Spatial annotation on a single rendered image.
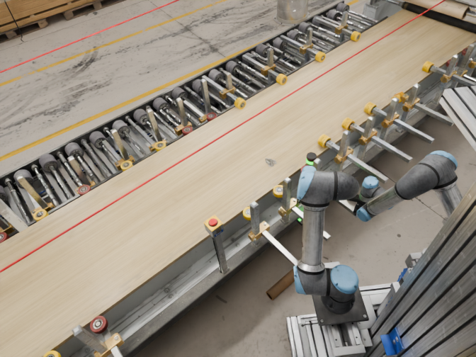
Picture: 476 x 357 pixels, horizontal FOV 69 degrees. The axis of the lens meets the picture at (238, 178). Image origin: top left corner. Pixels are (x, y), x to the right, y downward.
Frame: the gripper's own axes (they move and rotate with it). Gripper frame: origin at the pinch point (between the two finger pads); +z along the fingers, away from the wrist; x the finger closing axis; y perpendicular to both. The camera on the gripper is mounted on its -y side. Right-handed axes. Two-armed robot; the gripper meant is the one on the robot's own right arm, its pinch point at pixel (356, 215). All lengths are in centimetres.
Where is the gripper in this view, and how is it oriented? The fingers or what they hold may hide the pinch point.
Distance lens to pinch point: 224.9
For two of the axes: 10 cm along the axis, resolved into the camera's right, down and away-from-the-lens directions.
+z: 0.8, 6.5, 7.6
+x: 7.7, -5.2, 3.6
